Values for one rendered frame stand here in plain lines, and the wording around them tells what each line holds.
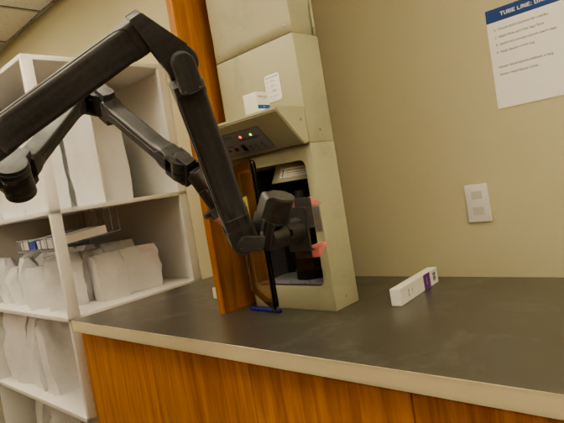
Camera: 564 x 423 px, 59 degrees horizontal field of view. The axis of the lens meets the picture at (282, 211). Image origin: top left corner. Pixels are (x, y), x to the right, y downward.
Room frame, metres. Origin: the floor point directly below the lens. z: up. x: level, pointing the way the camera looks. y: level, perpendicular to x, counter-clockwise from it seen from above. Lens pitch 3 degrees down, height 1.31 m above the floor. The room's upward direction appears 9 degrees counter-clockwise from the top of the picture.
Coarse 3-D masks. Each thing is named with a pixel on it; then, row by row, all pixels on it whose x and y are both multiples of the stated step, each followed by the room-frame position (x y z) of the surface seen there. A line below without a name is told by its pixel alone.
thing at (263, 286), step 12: (240, 168) 1.41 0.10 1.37; (252, 168) 1.27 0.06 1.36; (240, 180) 1.45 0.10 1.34; (252, 180) 1.27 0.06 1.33; (252, 192) 1.30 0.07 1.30; (252, 204) 1.33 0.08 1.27; (252, 216) 1.36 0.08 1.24; (252, 252) 1.45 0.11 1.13; (264, 252) 1.27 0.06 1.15; (252, 264) 1.49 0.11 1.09; (264, 264) 1.29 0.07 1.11; (252, 276) 1.52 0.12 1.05; (264, 276) 1.32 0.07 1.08; (264, 288) 1.35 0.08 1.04; (264, 300) 1.38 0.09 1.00
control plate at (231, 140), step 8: (248, 128) 1.38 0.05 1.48; (256, 128) 1.37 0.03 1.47; (224, 136) 1.45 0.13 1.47; (232, 136) 1.44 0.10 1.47; (248, 136) 1.41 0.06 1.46; (256, 136) 1.39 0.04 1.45; (264, 136) 1.38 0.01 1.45; (224, 144) 1.49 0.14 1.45; (232, 144) 1.47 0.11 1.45; (240, 144) 1.46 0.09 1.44; (248, 144) 1.44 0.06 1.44; (264, 144) 1.41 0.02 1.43; (272, 144) 1.40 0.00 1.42; (232, 152) 1.50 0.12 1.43; (240, 152) 1.49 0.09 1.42; (248, 152) 1.47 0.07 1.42
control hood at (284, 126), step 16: (256, 112) 1.33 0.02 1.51; (272, 112) 1.29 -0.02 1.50; (288, 112) 1.31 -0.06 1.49; (304, 112) 1.36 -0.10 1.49; (224, 128) 1.42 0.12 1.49; (240, 128) 1.40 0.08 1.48; (272, 128) 1.34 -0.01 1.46; (288, 128) 1.32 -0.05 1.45; (304, 128) 1.35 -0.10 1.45; (288, 144) 1.37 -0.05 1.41
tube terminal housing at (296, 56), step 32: (224, 64) 1.55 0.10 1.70; (256, 64) 1.46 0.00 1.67; (288, 64) 1.38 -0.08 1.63; (320, 64) 1.43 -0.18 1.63; (224, 96) 1.57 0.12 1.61; (288, 96) 1.39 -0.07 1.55; (320, 96) 1.42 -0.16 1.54; (320, 128) 1.40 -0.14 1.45; (256, 160) 1.50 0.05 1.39; (288, 160) 1.42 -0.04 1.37; (320, 160) 1.38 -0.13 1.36; (320, 192) 1.37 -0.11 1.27; (288, 288) 1.47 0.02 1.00; (320, 288) 1.39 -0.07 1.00; (352, 288) 1.43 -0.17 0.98
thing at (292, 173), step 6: (294, 162) 1.46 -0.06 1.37; (300, 162) 1.46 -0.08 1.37; (276, 168) 1.51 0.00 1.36; (282, 168) 1.48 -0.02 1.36; (288, 168) 1.46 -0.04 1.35; (294, 168) 1.46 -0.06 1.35; (300, 168) 1.45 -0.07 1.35; (276, 174) 1.49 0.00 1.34; (282, 174) 1.47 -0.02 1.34; (288, 174) 1.46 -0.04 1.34; (294, 174) 1.45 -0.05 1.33; (300, 174) 1.44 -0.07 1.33; (276, 180) 1.48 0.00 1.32; (282, 180) 1.46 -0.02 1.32; (288, 180) 1.45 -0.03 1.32
